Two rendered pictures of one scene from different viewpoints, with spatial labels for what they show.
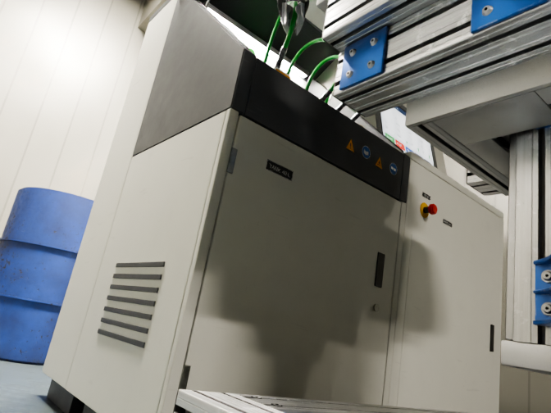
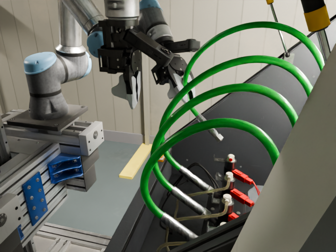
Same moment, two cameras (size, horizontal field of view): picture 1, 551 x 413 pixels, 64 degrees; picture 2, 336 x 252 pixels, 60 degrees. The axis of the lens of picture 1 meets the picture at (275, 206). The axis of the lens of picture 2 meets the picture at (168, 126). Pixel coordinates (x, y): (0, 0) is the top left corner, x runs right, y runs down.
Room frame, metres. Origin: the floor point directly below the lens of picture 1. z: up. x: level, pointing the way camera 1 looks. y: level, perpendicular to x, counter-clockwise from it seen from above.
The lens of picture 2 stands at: (1.71, -0.48, 1.48)
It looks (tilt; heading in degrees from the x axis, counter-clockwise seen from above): 25 degrees down; 141
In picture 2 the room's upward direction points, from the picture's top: straight up
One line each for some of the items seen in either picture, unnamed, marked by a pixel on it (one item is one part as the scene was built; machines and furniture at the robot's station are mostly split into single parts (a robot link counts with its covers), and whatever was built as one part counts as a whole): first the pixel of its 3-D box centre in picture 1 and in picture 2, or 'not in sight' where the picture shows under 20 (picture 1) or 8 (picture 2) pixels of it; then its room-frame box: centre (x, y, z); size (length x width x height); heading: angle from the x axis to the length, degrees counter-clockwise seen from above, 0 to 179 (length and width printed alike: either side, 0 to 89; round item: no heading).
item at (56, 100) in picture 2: not in sight; (47, 101); (0.55, -0.18, 1.09); 0.15 x 0.15 x 0.10
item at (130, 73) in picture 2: not in sight; (129, 75); (1.13, -0.14, 1.31); 0.05 x 0.02 x 0.09; 128
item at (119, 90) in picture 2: not in sight; (123, 92); (1.11, -0.15, 1.26); 0.06 x 0.03 x 0.09; 38
